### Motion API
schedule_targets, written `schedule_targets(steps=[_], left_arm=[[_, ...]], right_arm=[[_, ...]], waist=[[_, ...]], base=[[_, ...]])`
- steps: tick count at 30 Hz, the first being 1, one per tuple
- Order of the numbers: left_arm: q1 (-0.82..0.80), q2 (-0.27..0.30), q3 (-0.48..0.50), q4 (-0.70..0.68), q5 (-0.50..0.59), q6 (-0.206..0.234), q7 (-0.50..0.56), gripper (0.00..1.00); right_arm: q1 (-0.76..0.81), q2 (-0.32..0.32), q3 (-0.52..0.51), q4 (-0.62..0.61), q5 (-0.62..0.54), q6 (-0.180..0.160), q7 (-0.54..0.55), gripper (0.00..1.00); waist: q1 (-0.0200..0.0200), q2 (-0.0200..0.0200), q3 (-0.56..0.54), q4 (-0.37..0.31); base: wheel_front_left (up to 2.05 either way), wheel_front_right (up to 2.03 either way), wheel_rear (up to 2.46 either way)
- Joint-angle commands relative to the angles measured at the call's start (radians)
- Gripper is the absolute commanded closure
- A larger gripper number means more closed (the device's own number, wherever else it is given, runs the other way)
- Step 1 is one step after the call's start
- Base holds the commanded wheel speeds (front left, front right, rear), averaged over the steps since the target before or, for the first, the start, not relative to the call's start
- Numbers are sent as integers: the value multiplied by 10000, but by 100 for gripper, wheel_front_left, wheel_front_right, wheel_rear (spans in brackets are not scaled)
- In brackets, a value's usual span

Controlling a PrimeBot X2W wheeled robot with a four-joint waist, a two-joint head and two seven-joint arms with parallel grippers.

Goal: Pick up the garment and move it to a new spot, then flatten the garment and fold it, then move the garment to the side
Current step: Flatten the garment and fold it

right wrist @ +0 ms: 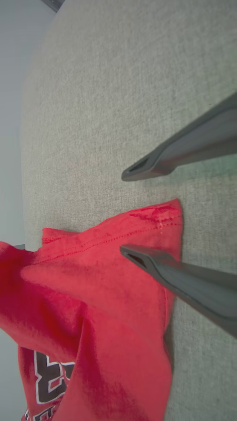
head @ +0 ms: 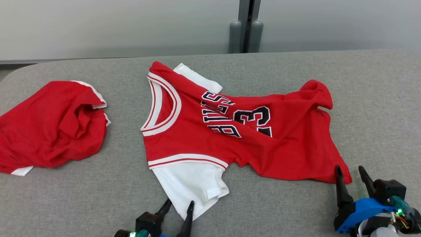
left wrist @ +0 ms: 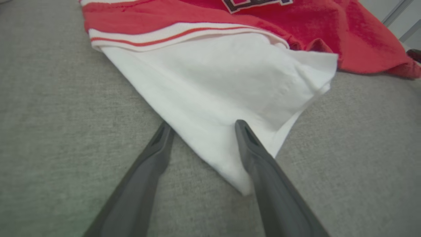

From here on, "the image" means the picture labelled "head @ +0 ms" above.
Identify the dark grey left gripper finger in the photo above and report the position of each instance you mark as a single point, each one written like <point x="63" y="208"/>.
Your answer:
<point x="165" y="210"/>
<point x="186" y="225"/>

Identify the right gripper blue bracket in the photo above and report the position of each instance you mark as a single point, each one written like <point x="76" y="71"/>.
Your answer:
<point x="358" y="210"/>

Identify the red basketball jersey white sleeves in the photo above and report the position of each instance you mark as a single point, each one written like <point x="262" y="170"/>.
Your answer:
<point x="197" y="141"/>

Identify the red shorts white stripes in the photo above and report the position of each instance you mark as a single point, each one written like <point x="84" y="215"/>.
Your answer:
<point x="42" y="131"/>

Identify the grey fabric padded surface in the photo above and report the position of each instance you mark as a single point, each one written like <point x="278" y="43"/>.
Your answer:
<point x="115" y="197"/>

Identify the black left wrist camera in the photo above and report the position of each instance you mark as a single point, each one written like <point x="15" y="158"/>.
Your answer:
<point x="148" y="222"/>

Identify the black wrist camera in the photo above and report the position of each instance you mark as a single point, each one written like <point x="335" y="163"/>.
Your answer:
<point x="148" y="222"/>
<point x="389" y="191"/>

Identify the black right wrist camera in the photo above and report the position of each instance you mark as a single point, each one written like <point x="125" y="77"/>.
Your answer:
<point x="389" y="191"/>

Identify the grey rounded post foot cap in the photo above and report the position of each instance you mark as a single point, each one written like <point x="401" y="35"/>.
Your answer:
<point x="235" y="38"/>
<point x="256" y="38"/>

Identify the grey metal partition post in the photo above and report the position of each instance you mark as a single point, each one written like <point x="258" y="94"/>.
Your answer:
<point x="244" y="19"/>

